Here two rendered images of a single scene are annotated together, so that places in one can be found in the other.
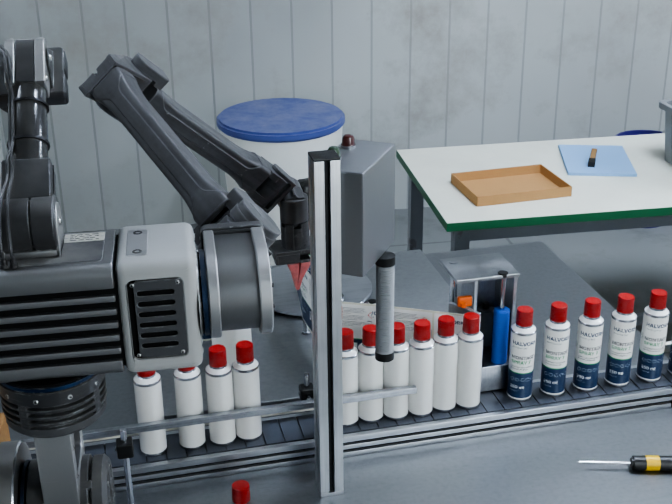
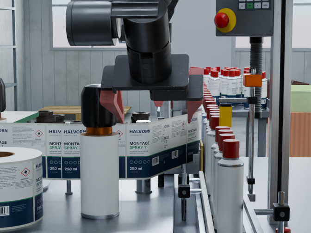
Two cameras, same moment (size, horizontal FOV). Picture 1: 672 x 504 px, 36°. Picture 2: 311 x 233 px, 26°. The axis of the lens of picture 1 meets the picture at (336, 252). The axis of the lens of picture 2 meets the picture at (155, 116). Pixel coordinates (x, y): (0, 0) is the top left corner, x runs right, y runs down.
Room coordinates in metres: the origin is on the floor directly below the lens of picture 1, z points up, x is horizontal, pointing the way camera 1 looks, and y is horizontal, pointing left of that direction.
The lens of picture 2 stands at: (1.46, 1.66, 1.29)
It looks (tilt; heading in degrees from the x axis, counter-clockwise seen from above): 7 degrees down; 285
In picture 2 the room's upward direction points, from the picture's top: straight up
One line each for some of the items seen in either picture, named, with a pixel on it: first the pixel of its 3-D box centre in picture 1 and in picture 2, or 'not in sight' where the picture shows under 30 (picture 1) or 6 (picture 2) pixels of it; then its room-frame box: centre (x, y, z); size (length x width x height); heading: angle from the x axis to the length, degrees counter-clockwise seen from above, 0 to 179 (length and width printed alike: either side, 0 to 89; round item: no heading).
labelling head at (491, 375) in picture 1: (476, 323); (180, 127); (1.91, -0.30, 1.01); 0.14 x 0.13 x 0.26; 103
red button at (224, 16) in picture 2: not in sight; (222, 20); (1.74, 0.01, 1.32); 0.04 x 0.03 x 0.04; 158
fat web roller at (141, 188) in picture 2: not in sight; (143, 156); (1.94, 0.00, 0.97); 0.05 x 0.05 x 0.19
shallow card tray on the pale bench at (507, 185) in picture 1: (510, 184); not in sight; (3.28, -0.60, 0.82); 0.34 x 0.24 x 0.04; 105
